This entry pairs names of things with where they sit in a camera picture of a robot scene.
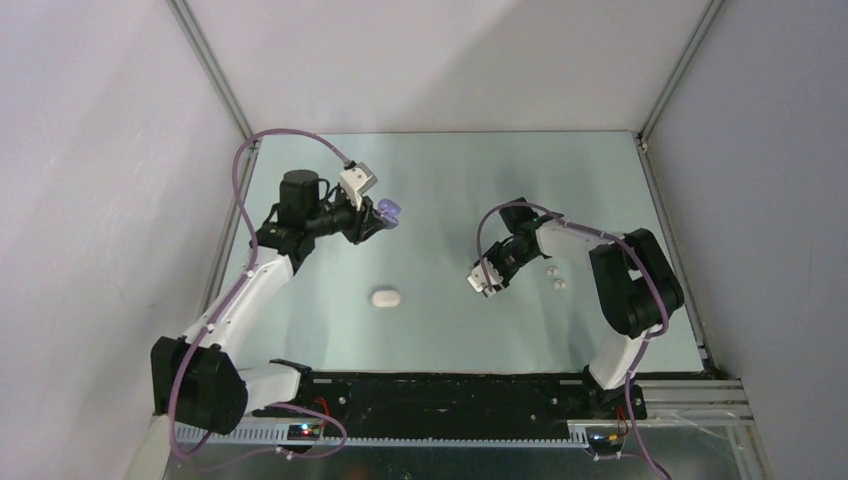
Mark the left aluminium frame post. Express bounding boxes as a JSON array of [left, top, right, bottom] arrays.
[[166, 0, 254, 140]]

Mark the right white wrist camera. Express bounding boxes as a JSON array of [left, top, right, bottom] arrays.
[[467, 259, 504, 298]]

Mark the aluminium frame post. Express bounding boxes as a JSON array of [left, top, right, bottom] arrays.
[[166, 0, 254, 140], [637, 0, 726, 143]]

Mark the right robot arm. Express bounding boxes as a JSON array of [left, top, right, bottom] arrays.
[[467, 197, 685, 418]]

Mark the controller board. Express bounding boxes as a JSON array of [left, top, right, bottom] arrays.
[[586, 434, 626, 461], [286, 423, 324, 442]]

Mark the right controller board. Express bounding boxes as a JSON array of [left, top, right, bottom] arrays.
[[586, 434, 626, 461]]

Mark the purple earbud charging case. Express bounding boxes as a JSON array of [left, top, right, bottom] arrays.
[[377, 198, 402, 229]]

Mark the right aluminium frame post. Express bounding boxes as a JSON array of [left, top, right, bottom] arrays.
[[637, 0, 726, 143]]

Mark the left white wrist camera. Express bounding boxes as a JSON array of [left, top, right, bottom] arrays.
[[339, 163, 378, 211]]

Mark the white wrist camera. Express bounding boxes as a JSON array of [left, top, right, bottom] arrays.
[[339, 163, 378, 211], [467, 259, 504, 298]]

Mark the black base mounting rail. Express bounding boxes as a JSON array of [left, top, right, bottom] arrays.
[[293, 364, 647, 441]]

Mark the white earbud charging case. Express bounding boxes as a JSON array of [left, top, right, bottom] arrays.
[[370, 288, 402, 308]]

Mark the left controller board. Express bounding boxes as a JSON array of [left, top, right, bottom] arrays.
[[286, 423, 324, 442]]

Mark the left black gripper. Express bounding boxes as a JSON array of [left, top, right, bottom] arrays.
[[305, 186, 387, 245]]

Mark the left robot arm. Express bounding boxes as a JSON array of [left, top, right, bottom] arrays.
[[151, 164, 399, 435]]

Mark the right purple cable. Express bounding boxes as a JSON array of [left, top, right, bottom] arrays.
[[475, 201, 672, 480]]

